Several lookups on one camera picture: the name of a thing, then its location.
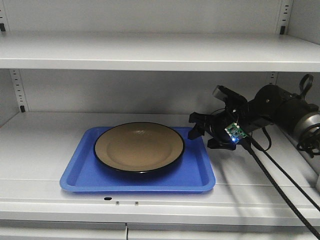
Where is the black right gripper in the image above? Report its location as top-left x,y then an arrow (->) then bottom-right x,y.
187,99 -> 251,151

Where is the beige plate with black rim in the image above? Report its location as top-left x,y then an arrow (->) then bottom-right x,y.
94,122 -> 185,173

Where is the blue plastic tray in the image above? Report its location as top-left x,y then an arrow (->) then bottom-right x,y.
59,126 -> 216,194

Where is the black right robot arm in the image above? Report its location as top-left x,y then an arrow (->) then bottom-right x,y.
188,74 -> 320,158

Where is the upper grey cabinet shelf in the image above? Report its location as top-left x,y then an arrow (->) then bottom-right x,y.
0,31 -> 320,72

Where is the green circuit board right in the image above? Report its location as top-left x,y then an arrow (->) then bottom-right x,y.
224,122 -> 248,144

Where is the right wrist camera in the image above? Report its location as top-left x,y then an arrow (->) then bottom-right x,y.
212,85 -> 247,103

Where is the right braided black cable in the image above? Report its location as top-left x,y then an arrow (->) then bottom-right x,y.
239,134 -> 320,240

